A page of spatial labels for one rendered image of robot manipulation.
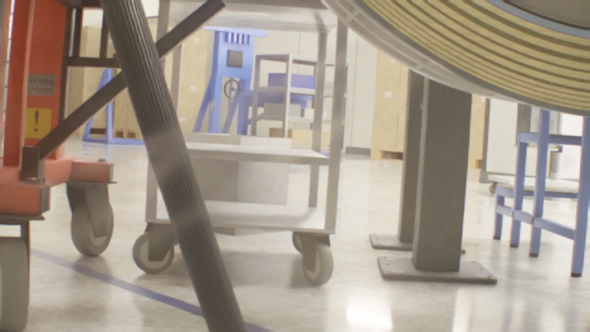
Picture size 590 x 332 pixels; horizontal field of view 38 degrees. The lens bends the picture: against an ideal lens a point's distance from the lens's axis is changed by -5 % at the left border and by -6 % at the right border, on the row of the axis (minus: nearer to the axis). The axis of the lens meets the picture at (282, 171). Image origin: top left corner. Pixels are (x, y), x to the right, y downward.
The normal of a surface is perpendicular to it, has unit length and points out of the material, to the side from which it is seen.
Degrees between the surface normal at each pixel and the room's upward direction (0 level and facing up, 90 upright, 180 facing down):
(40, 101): 90
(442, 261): 90
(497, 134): 90
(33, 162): 90
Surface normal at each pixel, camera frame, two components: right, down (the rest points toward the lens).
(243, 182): 0.80, 0.08
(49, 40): 0.04, 0.06
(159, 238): 0.43, 0.07
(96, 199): 0.95, 0.07
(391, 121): -0.74, -0.01
